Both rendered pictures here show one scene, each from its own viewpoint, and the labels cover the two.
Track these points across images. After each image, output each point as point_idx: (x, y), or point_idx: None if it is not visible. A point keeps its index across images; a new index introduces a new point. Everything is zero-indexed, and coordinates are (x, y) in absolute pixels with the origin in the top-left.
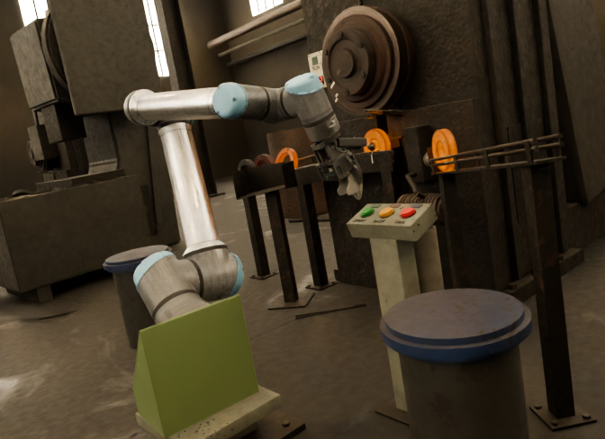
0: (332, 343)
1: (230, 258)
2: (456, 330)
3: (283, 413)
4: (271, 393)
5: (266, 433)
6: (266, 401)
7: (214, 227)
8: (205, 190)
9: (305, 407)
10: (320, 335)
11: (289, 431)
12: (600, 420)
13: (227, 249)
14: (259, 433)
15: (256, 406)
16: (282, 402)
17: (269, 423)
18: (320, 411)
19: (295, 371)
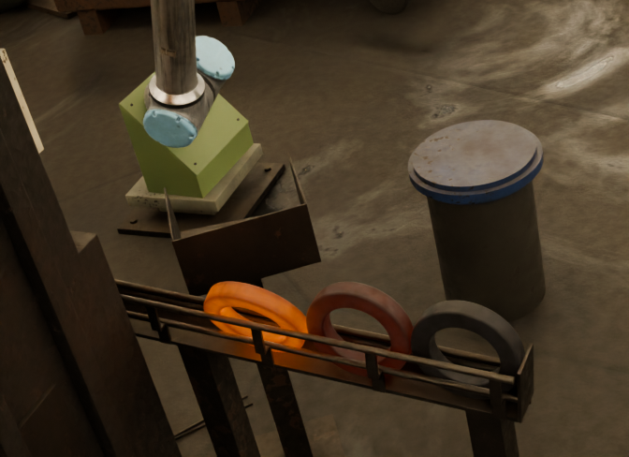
0: (144, 349)
1: (150, 107)
2: None
3: (144, 229)
4: (134, 193)
5: (148, 211)
6: (134, 185)
7: (155, 70)
8: (153, 32)
9: (130, 251)
10: (171, 361)
11: (127, 217)
12: None
13: (151, 97)
14: (155, 209)
15: (140, 180)
16: (160, 249)
17: (152, 218)
18: (112, 252)
19: (170, 289)
